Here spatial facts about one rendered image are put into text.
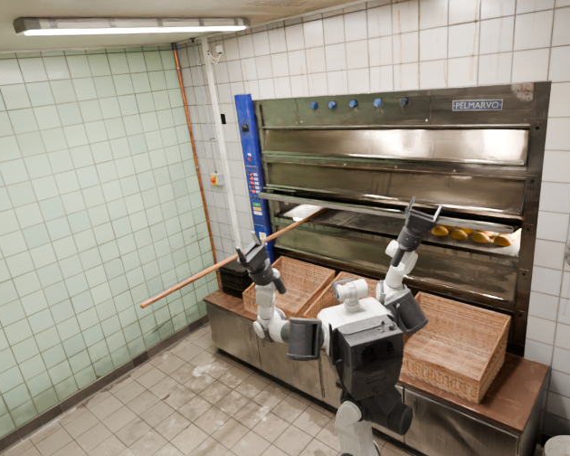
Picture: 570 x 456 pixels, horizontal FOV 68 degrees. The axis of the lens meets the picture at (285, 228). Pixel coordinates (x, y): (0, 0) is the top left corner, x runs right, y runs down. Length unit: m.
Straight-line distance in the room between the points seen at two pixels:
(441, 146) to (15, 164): 2.69
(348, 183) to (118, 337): 2.31
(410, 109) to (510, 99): 0.52
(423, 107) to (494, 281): 1.07
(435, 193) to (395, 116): 0.51
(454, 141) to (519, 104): 0.36
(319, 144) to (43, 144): 1.90
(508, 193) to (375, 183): 0.77
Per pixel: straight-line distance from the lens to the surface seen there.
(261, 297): 1.65
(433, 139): 2.56
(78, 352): 3.81
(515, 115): 2.42
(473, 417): 2.55
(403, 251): 1.76
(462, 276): 2.75
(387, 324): 1.60
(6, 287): 3.45
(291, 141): 3.11
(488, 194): 2.52
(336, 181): 2.94
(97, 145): 3.53
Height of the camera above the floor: 2.29
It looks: 20 degrees down
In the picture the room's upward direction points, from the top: 7 degrees counter-clockwise
